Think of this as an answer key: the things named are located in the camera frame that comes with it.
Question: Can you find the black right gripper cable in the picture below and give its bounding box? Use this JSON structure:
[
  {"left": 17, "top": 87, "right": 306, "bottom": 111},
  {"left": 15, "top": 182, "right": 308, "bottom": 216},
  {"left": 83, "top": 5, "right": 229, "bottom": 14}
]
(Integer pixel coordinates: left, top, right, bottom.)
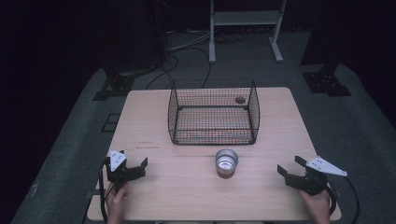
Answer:
[{"left": 325, "top": 175, "right": 361, "bottom": 224}]

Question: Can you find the black floor cable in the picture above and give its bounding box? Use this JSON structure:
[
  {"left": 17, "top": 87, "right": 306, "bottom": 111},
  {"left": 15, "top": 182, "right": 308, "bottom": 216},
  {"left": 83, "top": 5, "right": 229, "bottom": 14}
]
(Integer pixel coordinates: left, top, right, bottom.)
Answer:
[{"left": 145, "top": 46, "right": 213, "bottom": 91}]

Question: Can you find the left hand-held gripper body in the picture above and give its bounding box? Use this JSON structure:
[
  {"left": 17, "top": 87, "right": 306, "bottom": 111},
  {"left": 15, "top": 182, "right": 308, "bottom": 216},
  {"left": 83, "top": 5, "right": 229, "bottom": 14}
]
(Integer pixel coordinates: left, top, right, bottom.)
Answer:
[{"left": 105, "top": 150, "right": 148, "bottom": 191}]

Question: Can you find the silver metal cup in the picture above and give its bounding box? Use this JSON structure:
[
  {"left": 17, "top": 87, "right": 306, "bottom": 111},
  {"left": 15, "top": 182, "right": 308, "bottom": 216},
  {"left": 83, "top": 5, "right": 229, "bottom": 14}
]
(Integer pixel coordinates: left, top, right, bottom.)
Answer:
[{"left": 215, "top": 148, "right": 240, "bottom": 180}]

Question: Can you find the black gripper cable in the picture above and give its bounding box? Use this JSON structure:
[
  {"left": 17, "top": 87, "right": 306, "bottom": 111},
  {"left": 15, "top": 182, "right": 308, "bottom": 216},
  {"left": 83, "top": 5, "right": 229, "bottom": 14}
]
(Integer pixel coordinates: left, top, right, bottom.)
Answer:
[
  {"left": 98, "top": 163, "right": 109, "bottom": 224},
  {"left": 325, "top": 175, "right": 361, "bottom": 224}
]

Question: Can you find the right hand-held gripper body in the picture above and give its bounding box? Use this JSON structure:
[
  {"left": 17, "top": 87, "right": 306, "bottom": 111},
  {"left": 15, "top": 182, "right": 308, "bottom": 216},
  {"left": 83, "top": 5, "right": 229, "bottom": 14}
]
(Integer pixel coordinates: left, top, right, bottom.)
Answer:
[{"left": 284, "top": 155, "right": 348, "bottom": 197}]

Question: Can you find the black stand base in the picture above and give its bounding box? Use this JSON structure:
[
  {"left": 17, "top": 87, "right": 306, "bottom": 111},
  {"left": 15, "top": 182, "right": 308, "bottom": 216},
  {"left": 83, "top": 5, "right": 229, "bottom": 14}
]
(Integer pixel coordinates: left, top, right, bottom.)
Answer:
[
  {"left": 92, "top": 65, "right": 135, "bottom": 102},
  {"left": 301, "top": 61, "right": 353, "bottom": 98}
]

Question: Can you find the dark upright stand pole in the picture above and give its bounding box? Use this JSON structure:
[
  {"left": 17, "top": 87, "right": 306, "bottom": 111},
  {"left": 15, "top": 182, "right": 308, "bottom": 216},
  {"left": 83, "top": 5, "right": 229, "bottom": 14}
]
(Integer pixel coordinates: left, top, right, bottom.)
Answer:
[{"left": 151, "top": 0, "right": 171, "bottom": 63}]

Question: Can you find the white floor cable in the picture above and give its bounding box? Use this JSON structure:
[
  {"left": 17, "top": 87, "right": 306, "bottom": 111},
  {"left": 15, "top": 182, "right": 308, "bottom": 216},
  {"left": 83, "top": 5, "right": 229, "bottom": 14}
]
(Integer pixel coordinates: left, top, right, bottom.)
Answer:
[{"left": 166, "top": 29, "right": 213, "bottom": 52}]

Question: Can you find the white metal stand frame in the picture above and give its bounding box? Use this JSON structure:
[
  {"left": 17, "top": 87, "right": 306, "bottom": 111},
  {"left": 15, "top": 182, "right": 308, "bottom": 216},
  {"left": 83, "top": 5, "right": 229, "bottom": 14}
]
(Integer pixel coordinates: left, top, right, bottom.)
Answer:
[{"left": 208, "top": 0, "right": 288, "bottom": 64}]

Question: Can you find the person's left hand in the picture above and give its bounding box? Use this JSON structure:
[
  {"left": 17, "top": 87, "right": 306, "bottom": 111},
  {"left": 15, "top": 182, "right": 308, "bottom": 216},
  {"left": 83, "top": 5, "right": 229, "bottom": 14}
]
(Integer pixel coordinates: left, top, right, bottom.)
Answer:
[{"left": 105, "top": 182, "right": 131, "bottom": 224}]

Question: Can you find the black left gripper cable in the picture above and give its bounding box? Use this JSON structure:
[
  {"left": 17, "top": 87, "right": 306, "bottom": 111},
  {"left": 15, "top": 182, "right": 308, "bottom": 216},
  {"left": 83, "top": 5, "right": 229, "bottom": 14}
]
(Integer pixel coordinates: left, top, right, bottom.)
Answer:
[{"left": 98, "top": 163, "right": 109, "bottom": 224}]

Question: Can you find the black wire mesh basket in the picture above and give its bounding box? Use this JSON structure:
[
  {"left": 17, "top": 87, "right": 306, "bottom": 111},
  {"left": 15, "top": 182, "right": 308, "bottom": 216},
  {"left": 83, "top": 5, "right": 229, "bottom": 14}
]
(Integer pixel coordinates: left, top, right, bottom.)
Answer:
[{"left": 167, "top": 77, "right": 262, "bottom": 147}]

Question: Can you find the person's right hand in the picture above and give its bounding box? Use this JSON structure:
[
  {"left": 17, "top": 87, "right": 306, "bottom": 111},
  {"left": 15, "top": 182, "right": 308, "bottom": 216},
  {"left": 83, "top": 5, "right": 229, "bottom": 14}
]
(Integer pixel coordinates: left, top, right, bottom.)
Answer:
[{"left": 298, "top": 189, "right": 332, "bottom": 224}]

